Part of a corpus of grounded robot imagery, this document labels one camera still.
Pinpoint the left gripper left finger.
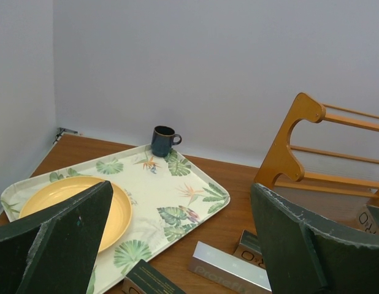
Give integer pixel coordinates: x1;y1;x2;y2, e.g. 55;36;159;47
0;180;114;294

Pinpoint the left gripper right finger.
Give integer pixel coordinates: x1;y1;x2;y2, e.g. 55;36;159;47
250;183;379;293

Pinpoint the black toothpaste box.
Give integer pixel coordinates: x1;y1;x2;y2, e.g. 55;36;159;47
122;259;185;294
233;230;266;269

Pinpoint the white R.O toothpaste box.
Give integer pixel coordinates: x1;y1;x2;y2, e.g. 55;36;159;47
356;205;379;235

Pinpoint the wooden shelf rack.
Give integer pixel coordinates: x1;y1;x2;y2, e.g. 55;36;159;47
253;92;379;233

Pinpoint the yellow plate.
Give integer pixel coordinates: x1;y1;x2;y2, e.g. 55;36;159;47
19;176;132;252

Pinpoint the silver toothpaste box left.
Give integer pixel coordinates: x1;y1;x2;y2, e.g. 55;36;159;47
188;241;272;293

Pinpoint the leaf-patterned tray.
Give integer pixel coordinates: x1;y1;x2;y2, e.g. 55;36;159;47
1;145;230;293

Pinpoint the dark blue mug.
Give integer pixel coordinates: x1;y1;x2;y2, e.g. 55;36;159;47
151;126;182;157

